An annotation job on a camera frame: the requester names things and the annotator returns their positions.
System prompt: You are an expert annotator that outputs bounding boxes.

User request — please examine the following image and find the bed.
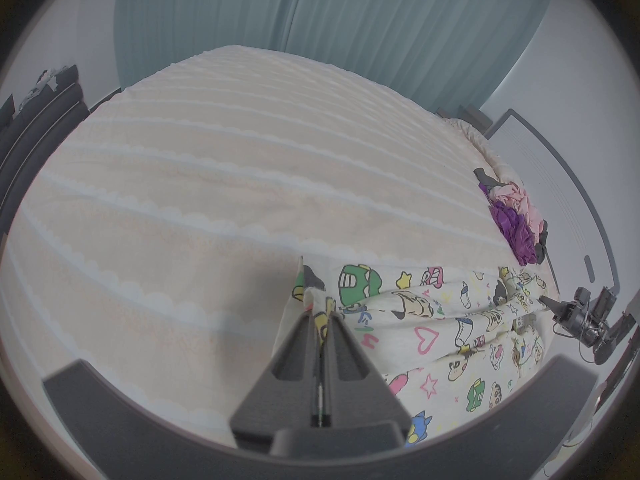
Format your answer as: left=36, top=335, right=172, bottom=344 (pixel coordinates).
left=0, top=43, right=623, bottom=449

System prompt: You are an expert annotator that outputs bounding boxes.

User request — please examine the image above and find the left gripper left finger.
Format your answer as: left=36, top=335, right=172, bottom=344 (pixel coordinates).
left=229, top=312, right=321, bottom=438

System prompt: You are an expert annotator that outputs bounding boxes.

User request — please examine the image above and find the dark grey garment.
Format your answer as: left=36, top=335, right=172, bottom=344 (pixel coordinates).
left=474, top=167, right=551, bottom=265

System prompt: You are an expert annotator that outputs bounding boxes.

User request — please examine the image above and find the blue-green curtain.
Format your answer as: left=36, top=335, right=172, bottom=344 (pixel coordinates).
left=114, top=0, right=556, bottom=114

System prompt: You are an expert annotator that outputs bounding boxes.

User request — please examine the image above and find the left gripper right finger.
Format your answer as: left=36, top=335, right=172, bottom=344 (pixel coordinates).
left=322, top=312, right=411, bottom=428

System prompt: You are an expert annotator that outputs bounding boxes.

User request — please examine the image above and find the pink garment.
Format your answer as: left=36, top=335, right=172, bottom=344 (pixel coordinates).
left=487, top=180, right=546, bottom=236

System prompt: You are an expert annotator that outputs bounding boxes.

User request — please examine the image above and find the white printed pyjama top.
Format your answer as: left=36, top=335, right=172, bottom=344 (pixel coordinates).
left=277, top=263, right=551, bottom=449

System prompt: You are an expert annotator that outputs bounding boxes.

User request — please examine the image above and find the grey bedside table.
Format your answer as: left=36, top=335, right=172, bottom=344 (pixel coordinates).
left=435, top=104, right=493, bottom=131

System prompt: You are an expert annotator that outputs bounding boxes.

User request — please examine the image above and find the cream pillow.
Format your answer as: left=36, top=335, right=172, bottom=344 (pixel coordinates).
left=446, top=117, right=521, bottom=184

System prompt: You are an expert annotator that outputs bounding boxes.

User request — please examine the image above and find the purple garment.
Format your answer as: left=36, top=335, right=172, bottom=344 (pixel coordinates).
left=477, top=183, right=538, bottom=266

